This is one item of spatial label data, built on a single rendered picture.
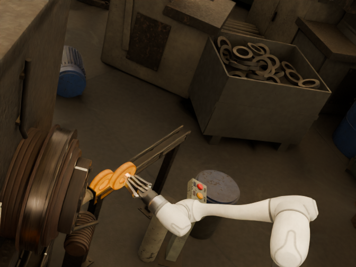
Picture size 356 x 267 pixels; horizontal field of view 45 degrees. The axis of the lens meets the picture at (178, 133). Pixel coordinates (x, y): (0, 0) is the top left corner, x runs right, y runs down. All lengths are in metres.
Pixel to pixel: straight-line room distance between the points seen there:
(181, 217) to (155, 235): 0.71
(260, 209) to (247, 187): 1.87
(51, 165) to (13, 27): 0.46
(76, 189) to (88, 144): 2.04
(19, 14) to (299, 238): 1.18
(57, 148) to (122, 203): 1.73
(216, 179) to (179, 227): 1.04
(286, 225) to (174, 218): 0.55
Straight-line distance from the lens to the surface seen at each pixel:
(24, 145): 1.52
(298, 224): 1.70
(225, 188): 2.93
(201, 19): 3.92
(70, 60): 3.87
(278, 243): 1.65
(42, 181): 1.44
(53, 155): 1.46
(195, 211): 2.10
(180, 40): 4.10
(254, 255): 3.26
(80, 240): 2.26
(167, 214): 1.99
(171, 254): 2.90
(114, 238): 2.96
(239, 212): 1.88
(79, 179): 1.52
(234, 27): 5.60
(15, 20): 1.26
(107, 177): 2.24
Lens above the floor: 2.35
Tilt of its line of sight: 37 degrees down
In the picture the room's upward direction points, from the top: 21 degrees clockwise
